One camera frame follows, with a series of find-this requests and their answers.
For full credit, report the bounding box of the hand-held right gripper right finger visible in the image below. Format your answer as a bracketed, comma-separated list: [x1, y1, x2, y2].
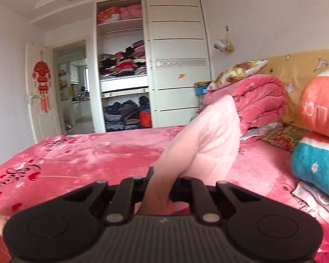
[168, 177, 265, 224]

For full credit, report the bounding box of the orange plush blanket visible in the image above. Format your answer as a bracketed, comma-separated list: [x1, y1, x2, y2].
[299, 66, 329, 140]

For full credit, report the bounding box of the teal plush blanket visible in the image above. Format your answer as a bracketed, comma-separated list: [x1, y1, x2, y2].
[291, 131, 329, 203]

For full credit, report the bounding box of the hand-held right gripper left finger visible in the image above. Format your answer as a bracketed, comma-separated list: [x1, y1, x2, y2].
[62, 167, 154, 224]

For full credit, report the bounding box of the pink fluffy stored quilt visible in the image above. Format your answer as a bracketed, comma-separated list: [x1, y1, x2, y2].
[119, 4, 142, 20]

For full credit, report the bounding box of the white wardrobe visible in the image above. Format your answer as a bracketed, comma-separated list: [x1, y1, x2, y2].
[93, 0, 212, 133]

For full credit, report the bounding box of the white kitchen cabinet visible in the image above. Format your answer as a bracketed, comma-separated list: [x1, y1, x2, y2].
[71, 100, 93, 125]

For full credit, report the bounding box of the white hanging bag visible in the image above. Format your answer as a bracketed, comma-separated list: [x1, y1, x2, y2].
[213, 39, 227, 52]

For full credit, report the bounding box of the pink quilted garment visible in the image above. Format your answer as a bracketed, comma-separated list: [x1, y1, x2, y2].
[134, 94, 241, 216]

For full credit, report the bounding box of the pile of mixed folded clothes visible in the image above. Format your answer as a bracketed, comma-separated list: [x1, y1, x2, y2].
[99, 40, 148, 76]

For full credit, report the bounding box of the yellow hanging ornament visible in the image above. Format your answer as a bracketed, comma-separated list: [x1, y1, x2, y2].
[225, 26, 235, 52]

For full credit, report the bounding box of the orange bag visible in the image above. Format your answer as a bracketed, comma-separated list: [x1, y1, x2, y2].
[138, 110, 152, 128]

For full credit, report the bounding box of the white room door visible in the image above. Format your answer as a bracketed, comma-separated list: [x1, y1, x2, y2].
[25, 42, 61, 143]

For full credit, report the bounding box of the white patterned quilt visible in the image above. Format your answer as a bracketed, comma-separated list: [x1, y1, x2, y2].
[292, 181, 329, 228]

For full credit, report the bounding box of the white wardrobe sliding door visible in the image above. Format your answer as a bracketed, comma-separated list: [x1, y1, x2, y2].
[146, 0, 212, 129]

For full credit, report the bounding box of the red knot door ornament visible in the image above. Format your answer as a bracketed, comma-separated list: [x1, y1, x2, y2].
[31, 51, 52, 113]

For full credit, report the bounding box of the floral pillow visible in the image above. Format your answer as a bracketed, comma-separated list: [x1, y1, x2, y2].
[208, 60, 269, 90]

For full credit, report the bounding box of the red patterned folded quilt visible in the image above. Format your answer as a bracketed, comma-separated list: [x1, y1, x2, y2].
[97, 7, 121, 24]

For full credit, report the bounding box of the yellow printed headboard cover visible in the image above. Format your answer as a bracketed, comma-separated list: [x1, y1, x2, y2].
[259, 48, 329, 128]

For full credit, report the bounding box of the folded pink plush quilt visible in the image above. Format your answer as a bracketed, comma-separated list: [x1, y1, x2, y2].
[203, 75, 290, 136]

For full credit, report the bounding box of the pile of dark clothes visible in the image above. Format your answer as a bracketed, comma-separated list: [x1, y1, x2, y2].
[104, 96, 152, 132]

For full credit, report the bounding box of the bed with pink cover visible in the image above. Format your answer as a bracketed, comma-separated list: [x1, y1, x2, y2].
[0, 124, 329, 263]

